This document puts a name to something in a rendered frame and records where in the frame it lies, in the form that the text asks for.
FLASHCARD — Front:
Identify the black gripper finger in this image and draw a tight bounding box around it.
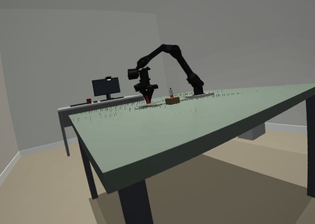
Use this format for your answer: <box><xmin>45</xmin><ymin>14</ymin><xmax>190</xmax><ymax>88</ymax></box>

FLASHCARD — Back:
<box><xmin>145</xmin><ymin>90</ymin><xmax>154</xmax><ymax>101</ymax></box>
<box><xmin>140</xmin><ymin>91</ymin><xmax>147</xmax><ymax>100</ymax></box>

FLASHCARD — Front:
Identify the brown wooden block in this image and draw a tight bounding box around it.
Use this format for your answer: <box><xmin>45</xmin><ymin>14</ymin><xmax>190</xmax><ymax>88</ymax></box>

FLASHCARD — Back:
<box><xmin>165</xmin><ymin>97</ymin><xmax>180</xmax><ymax>105</ymax></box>

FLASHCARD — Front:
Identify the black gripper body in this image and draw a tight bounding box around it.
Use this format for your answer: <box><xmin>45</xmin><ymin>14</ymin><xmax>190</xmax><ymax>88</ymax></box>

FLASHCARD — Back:
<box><xmin>139</xmin><ymin>77</ymin><xmax>158</xmax><ymax>92</ymax></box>

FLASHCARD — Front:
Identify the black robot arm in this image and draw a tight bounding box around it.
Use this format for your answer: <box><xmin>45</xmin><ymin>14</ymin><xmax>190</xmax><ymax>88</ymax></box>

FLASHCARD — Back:
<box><xmin>128</xmin><ymin>44</ymin><xmax>205</xmax><ymax>95</ymax></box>

